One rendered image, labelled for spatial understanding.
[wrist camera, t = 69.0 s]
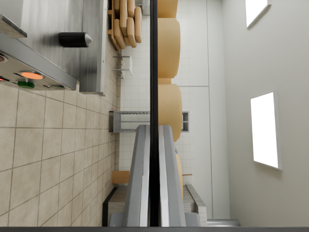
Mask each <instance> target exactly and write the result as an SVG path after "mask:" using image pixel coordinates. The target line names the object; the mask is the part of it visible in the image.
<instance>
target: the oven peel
mask: <svg viewBox="0 0 309 232"><path fill-rule="evenodd" d="M129 174H130V171H112V184H120V183H128V181H129ZM183 175H192V174H183Z"/></svg>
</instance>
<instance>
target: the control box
mask: <svg viewBox="0 0 309 232"><path fill-rule="evenodd" d="M0 57H2V58H3V59H4V61H3V62H0V79H2V81H0V83H3V84H6V85H9V86H12V87H16V88H19V89H22V90H24V91H75V90H76V85H77V80H76V79H75V78H74V77H72V76H71V75H69V74H68V73H66V72H65V71H63V70H62V69H60V68H59V67H57V66H56V65H54V64H53V63H51V62H50V61H48V60H47V59H45V58H44V57H42V56H41V55H39V54H38V53H36V52H35V51H33V50H32V49H30V48H29V47H27V46H26V45H25V44H23V43H22V42H20V41H19V40H17V39H16V38H11V37H9V36H8V35H6V34H5V33H0ZM22 73H31V74H36V75H39V76H41V77H42V79H31V78H27V77H25V76H22ZM18 82H28V83H32V84H34V88H33V89H27V88H22V87H19V86H18V85H17V83H18ZM50 86H60V87H64V88H65V89H64V90H58V89H53V88H50Z"/></svg>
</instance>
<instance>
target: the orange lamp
mask: <svg viewBox="0 0 309 232"><path fill-rule="evenodd" d="M22 76H25V77H27V78H31V79H42V77H41V76H39V75H36V74H31V73H22Z"/></svg>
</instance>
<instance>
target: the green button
mask: <svg viewBox="0 0 309 232"><path fill-rule="evenodd" d="M17 85H18V86H19V87H22V88H27V89H33V88H34V84H32V83H28V82H18V83H17Z"/></svg>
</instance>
